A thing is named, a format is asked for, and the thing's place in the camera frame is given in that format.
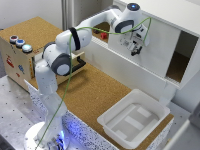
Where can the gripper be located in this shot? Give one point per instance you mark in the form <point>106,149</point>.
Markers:
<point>135,37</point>

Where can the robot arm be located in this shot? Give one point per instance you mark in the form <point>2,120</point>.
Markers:
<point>50,80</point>

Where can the white sliding door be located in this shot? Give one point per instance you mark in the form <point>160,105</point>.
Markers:
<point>156,50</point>

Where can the pink block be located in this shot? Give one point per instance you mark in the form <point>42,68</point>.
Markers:
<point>104,35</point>

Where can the white cabinet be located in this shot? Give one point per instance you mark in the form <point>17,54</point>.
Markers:
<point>173,13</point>

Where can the white plastic box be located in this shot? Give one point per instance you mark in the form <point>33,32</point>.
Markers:
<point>133,120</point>

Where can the wooden drawer box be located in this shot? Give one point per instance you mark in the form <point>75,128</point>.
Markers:
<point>36,31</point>

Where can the green button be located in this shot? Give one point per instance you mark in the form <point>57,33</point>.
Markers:
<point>26,48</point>

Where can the blue button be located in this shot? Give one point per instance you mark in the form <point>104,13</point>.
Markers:
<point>20,42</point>

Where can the red button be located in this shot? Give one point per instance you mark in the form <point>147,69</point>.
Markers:
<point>14,38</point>

